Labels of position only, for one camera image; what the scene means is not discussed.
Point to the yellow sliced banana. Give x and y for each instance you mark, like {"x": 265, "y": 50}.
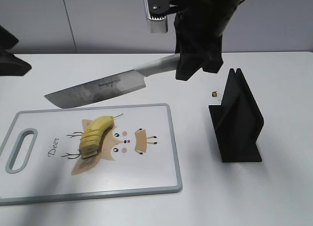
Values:
{"x": 93, "y": 131}

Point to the small yellow table scrap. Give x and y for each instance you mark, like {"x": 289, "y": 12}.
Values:
{"x": 214, "y": 94}

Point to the white-handled kitchen knife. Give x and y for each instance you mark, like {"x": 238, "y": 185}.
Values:
{"x": 112, "y": 86}

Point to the white grey-rimmed cutting board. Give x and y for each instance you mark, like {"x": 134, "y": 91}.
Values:
{"x": 40, "y": 160}

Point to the right gripper black cloth-covered finger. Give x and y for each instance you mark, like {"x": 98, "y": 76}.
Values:
{"x": 213, "y": 57}
{"x": 193, "y": 54}

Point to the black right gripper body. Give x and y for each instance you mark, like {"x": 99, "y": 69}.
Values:
{"x": 200, "y": 24}

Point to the black knife stand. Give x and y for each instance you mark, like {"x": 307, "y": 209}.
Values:
{"x": 237, "y": 121}

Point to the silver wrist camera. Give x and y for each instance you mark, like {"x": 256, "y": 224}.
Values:
{"x": 156, "y": 15}

